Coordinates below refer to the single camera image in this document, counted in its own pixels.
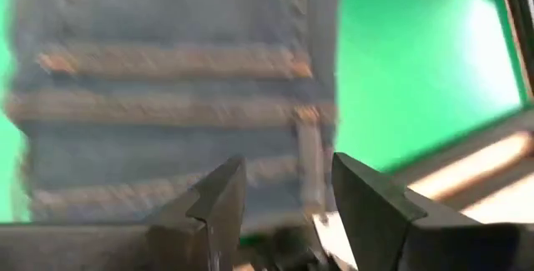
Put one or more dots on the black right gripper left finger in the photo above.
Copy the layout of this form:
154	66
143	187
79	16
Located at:
213	221

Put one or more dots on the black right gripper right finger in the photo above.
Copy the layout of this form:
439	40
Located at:
371	212

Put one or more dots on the dark blue denim jeans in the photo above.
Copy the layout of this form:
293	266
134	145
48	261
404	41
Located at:
167	96

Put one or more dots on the black aluminium table frame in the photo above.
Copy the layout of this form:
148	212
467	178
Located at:
519	21

